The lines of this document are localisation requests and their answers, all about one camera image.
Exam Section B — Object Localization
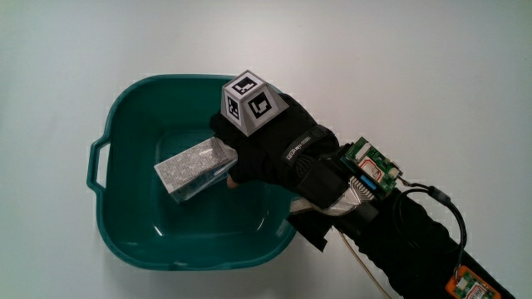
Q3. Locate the person's right hand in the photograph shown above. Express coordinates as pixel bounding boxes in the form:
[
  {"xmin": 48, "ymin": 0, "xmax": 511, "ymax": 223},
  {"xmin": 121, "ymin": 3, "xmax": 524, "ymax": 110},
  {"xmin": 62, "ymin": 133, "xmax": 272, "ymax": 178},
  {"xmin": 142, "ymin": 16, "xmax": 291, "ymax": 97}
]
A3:
[{"xmin": 209, "ymin": 70, "xmax": 351, "ymax": 210}]

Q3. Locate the grey milk carton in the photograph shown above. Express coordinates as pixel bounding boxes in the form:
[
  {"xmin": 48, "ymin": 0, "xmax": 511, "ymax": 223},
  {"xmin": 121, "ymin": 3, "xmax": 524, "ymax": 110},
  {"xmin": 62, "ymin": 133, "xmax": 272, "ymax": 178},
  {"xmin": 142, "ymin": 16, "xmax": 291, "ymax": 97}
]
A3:
[{"xmin": 153, "ymin": 136, "xmax": 239, "ymax": 204}]

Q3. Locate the green plastic basin plate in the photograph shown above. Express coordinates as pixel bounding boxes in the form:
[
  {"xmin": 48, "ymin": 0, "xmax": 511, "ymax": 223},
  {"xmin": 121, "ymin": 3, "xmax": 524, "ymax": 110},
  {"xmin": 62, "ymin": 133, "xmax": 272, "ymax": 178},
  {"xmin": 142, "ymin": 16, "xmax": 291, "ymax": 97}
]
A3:
[{"xmin": 86, "ymin": 73, "xmax": 298, "ymax": 272}]

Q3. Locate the person's right forearm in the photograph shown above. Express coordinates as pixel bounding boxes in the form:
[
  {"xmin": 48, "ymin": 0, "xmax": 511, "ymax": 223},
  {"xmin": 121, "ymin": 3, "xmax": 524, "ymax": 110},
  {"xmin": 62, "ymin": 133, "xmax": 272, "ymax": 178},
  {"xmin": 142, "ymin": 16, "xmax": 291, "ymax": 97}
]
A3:
[{"xmin": 286, "ymin": 187, "xmax": 516, "ymax": 299}]

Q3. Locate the green circuit board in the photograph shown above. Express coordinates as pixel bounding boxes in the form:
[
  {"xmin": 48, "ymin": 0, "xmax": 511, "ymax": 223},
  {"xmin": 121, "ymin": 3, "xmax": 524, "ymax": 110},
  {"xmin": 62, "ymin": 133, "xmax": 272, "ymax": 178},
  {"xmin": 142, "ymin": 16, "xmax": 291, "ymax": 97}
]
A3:
[{"xmin": 340, "ymin": 136, "xmax": 403, "ymax": 199}]

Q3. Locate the orange cased circuit board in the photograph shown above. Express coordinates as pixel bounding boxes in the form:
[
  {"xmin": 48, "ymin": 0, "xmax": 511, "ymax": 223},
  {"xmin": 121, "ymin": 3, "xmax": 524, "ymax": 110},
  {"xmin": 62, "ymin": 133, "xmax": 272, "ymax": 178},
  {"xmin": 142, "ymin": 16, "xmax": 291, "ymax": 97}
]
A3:
[{"xmin": 445, "ymin": 265, "xmax": 502, "ymax": 299}]

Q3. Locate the white flat ribbon cable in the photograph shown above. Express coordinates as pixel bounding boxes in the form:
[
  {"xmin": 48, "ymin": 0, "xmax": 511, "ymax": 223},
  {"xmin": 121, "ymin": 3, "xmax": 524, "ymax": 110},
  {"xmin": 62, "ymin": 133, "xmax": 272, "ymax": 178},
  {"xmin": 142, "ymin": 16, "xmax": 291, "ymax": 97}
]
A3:
[{"xmin": 289, "ymin": 175, "xmax": 377, "ymax": 218}]

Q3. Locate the beige thin cable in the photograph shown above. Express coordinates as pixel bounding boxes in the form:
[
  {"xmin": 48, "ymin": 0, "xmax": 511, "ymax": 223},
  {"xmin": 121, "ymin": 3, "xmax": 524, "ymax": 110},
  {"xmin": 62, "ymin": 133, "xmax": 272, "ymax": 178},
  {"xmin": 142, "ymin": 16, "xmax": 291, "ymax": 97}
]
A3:
[{"xmin": 337, "ymin": 229, "xmax": 392, "ymax": 299}]

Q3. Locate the black cable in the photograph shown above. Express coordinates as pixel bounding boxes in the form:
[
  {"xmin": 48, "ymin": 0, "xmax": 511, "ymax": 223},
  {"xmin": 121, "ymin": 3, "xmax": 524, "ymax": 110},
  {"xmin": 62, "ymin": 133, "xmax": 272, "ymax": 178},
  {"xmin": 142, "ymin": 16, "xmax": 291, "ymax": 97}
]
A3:
[{"xmin": 392, "ymin": 181, "xmax": 469, "ymax": 273}]

